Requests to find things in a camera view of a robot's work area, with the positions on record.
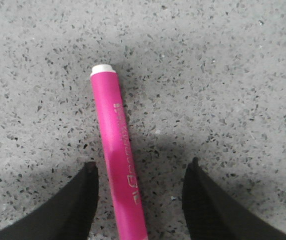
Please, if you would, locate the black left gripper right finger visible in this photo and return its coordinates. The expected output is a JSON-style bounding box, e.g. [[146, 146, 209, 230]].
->
[[182, 157, 286, 240]]

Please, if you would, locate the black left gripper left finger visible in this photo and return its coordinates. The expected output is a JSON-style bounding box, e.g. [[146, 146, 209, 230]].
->
[[0, 161, 98, 240]]

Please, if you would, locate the pink marker pen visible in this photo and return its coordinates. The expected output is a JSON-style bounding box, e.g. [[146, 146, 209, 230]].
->
[[90, 64, 148, 240]]

